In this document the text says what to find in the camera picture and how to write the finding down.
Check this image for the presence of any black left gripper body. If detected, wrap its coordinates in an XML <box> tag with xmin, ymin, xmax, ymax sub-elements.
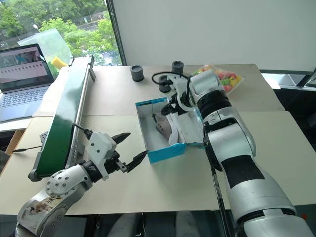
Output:
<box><xmin>103</xmin><ymin>151</ymin><xmax>129</xmax><ymax>175</ymax></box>

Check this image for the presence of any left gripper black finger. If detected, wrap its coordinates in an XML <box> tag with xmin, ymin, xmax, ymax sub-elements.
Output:
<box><xmin>126</xmin><ymin>151</ymin><xmax>149</xmax><ymax>173</ymax></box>
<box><xmin>110</xmin><ymin>132</ymin><xmax>131</xmax><ymax>144</ymax></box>

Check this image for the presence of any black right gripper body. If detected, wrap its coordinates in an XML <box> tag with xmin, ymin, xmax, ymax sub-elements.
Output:
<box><xmin>168</xmin><ymin>92</ymin><xmax>190</xmax><ymax>112</ymax></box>

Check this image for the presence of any grey shoe with white sole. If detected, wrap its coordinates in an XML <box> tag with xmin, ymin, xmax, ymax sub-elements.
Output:
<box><xmin>151</xmin><ymin>112</ymin><xmax>185</xmax><ymax>145</ymax></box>

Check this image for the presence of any blue cardboard shoebox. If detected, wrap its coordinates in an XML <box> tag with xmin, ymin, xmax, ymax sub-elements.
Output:
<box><xmin>134</xmin><ymin>96</ymin><xmax>209</xmax><ymax>164</ymax></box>

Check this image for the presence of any black cylinder cup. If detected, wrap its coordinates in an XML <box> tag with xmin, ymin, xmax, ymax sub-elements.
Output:
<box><xmin>130</xmin><ymin>65</ymin><xmax>145</xmax><ymax>83</ymax></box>
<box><xmin>171</xmin><ymin>60</ymin><xmax>185</xmax><ymax>74</ymax></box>
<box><xmin>158</xmin><ymin>75</ymin><xmax>171</xmax><ymax>94</ymax></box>

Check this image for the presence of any clear bag of colourful candies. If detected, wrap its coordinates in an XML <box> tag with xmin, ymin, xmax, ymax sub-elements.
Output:
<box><xmin>192</xmin><ymin>64</ymin><xmax>245</xmax><ymax>96</ymax></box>

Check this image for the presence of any green conveyor belt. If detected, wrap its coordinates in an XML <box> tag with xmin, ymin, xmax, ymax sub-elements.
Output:
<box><xmin>28</xmin><ymin>54</ymin><xmax>97</xmax><ymax>183</ymax></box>

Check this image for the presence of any thin black rod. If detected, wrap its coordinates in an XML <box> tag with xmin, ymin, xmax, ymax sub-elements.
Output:
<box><xmin>12</xmin><ymin>146</ymin><xmax>42</xmax><ymax>153</ymax></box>

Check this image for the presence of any yellow sponge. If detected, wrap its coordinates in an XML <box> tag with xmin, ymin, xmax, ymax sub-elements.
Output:
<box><xmin>51</xmin><ymin>56</ymin><xmax>69</xmax><ymax>70</ymax></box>

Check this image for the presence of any grey open laptop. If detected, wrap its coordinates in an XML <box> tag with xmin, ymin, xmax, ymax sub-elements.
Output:
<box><xmin>0</xmin><ymin>43</ymin><xmax>56</xmax><ymax>123</ymax></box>

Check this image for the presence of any clear plastic bag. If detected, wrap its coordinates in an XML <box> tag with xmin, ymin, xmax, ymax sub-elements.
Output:
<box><xmin>17</xmin><ymin>27</ymin><xmax>73</xmax><ymax>77</ymax></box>

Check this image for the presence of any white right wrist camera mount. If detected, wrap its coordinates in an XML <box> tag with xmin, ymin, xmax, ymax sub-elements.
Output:
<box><xmin>167</xmin><ymin>74</ymin><xmax>198</xmax><ymax>116</ymax></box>

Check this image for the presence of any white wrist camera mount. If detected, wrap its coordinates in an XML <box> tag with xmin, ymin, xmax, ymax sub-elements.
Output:
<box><xmin>86</xmin><ymin>132</ymin><xmax>118</xmax><ymax>182</ymax></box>
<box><xmin>167</xmin><ymin>74</ymin><xmax>198</xmax><ymax>116</ymax></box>

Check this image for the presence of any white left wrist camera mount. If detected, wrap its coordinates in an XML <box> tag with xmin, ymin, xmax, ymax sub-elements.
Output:
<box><xmin>86</xmin><ymin>132</ymin><xmax>118</xmax><ymax>182</ymax></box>

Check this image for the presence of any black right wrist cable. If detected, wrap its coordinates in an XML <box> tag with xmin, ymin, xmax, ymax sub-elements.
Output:
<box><xmin>151</xmin><ymin>71</ymin><xmax>190</xmax><ymax>86</ymax></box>

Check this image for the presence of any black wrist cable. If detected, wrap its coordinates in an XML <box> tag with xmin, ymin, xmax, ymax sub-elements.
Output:
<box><xmin>72</xmin><ymin>123</ymin><xmax>91</xmax><ymax>140</ymax></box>
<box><xmin>151</xmin><ymin>71</ymin><xmax>190</xmax><ymax>86</ymax></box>

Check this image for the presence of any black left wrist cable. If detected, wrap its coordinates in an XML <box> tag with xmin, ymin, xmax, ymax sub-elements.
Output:
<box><xmin>72</xmin><ymin>123</ymin><xmax>91</xmax><ymax>140</ymax></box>

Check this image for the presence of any black window frame post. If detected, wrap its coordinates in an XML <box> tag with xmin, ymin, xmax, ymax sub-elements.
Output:
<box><xmin>107</xmin><ymin>0</ymin><xmax>128</xmax><ymax>67</ymax></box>

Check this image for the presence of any black cable along right arm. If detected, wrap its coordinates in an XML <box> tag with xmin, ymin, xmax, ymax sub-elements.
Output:
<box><xmin>203</xmin><ymin>138</ymin><xmax>236</xmax><ymax>237</ymax></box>

